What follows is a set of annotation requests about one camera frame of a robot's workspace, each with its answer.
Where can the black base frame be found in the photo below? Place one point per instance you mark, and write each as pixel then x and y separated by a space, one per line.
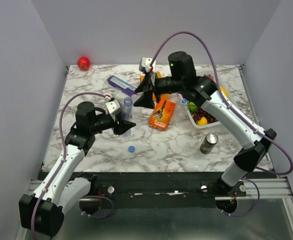
pixel 154 190

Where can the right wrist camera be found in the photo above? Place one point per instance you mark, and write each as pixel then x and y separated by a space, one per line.
pixel 145 65

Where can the red apple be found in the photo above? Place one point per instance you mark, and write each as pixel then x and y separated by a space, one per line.
pixel 83 63

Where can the yellow mango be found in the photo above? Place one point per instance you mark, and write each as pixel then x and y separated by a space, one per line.
pixel 224 91

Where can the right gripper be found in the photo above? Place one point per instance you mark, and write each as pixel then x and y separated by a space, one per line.
pixel 146 100

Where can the red grape bunch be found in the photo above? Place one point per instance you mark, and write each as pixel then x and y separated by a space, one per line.
pixel 210 77

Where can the clear crushed plastic bottle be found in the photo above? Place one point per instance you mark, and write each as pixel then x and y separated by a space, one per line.
pixel 137 113

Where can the blue white bottle cap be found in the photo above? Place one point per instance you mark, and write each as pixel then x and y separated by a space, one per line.
pixel 184 101

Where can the orange yellow snack pack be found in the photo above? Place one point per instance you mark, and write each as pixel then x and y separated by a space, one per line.
pixel 163 96

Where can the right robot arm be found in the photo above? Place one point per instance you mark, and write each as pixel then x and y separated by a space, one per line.
pixel 205 94

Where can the blue tinted plastic bottle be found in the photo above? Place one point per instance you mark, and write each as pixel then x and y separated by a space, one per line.
pixel 127 113

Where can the dark purple grape bunch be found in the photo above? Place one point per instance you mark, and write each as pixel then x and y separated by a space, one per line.
pixel 201 113

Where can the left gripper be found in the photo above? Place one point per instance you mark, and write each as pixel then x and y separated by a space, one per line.
pixel 123 126

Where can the purple rectangular box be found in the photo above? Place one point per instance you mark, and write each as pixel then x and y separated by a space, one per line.
pixel 121 85

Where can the plain blue bottle cap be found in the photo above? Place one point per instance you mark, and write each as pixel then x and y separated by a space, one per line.
pixel 131 149

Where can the green round fruit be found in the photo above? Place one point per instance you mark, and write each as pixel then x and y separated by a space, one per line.
pixel 191 107

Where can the orange razor box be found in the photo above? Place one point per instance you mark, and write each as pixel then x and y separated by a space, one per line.
pixel 162 114

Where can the black drink can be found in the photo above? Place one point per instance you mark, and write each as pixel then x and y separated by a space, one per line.
pixel 208 143

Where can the clear small plastic bottle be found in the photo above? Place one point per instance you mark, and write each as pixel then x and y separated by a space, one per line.
pixel 180 112

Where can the white plastic basket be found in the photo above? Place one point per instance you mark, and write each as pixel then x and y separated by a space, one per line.
pixel 189 114

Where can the yellow lemon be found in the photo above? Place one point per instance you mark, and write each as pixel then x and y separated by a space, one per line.
pixel 202 121

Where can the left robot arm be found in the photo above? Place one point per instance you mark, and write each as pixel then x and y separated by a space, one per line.
pixel 44 210

